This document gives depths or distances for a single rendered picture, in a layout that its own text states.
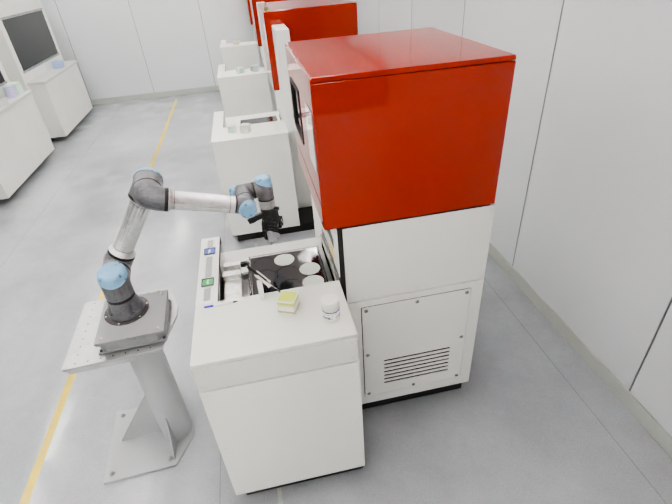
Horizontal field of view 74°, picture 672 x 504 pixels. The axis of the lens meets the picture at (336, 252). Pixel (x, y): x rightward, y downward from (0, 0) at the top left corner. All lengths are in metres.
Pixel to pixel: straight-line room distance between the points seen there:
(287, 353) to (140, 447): 1.34
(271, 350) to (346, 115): 0.89
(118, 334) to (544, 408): 2.21
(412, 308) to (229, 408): 0.94
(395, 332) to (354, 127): 1.06
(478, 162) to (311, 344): 0.97
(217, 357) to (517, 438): 1.65
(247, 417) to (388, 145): 1.21
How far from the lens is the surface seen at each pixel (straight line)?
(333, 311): 1.71
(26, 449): 3.18
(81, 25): 10.07
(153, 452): 2.77
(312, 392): 1.88
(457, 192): 1.91
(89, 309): 2.45
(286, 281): 2.09
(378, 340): 2.26
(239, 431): 2.02
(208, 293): 2.03
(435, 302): 2.21
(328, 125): 1.63
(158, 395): 2.48
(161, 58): 9.88
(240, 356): 1.69
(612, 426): 2.90
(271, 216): 2.11
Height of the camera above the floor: 2.15
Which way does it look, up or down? 34 degrees down
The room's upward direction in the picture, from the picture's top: 4 degrees counter-clockwise
